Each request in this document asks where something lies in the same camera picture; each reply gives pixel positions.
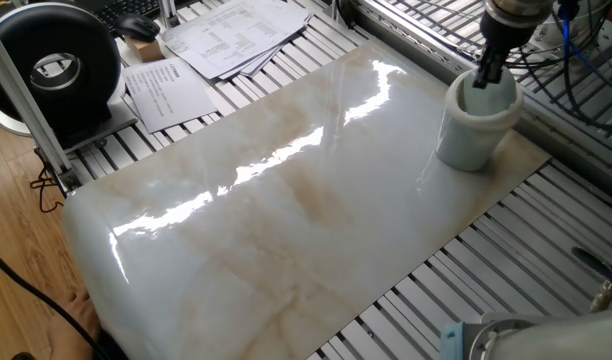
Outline single printed paper sheet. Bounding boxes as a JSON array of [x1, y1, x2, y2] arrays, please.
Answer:
[[121, 56, 218, 134]]

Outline white cylindrical machine base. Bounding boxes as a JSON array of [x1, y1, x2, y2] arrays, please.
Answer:
[[533, 0, 612, 49]]

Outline black computer mouse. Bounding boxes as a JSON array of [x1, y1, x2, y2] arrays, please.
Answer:
[[114, 13, 161, 43]]

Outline black cable with metal plug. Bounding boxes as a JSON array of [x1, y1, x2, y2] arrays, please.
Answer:
[[571, 246, 612, 314]]

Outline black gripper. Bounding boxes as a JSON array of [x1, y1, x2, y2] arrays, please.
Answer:
[[474, 10, 537, 89]]

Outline aluminium frame post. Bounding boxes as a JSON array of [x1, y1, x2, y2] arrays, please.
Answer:
[[0, 19, 82, 194]]

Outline dark wrist cable bundle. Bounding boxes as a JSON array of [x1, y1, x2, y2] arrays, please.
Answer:
[[555, 0, 612, 132]]

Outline stack of printed papers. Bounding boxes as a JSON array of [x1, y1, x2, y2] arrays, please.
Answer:
[[163, 0, 312, 81]]

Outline black keyboard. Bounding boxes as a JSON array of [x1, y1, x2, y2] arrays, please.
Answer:
[[93, 0, 162, 31]]

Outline dark trousers of person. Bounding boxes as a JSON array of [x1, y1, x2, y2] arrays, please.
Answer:
[[93, 329, 130, 360]]

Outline glossy marble pattern mat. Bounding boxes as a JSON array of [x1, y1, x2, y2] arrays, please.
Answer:
[[60, 39, 552, 360]]

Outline black floor cable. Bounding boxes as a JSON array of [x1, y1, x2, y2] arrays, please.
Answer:
[[0, 243, 112, 360]]

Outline small brown cardboard block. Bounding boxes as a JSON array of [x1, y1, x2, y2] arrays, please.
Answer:
[[124, 35, 166, 64]]

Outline silver wrist sensor flange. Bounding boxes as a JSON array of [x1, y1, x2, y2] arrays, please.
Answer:
[[484, 0, 557, 19]]

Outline thin aluminium upright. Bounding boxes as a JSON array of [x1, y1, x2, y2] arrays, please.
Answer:
[[158, 0, 181, 29]]

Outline black round fan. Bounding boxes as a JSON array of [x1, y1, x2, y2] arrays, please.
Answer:
[[0, 2, 139, 151]]

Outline tangled thin black wires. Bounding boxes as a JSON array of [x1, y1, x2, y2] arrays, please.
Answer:
[[29, 149, 65, 214]]

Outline black looped table cables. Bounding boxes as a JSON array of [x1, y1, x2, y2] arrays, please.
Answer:
[[505, 29, 612, 136]]

